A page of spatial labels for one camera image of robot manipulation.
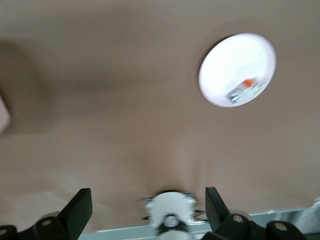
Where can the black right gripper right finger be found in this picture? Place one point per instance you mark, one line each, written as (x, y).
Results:
(220, 220)

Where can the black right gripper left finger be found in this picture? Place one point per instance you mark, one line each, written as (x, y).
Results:
(75, 215)

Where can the white lidded storage box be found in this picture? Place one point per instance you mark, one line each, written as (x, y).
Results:
(3, 117)

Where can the brown table mat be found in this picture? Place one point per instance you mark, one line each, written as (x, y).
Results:
(100, 100)

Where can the pink round plate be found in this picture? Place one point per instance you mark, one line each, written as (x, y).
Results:
(232, 62)

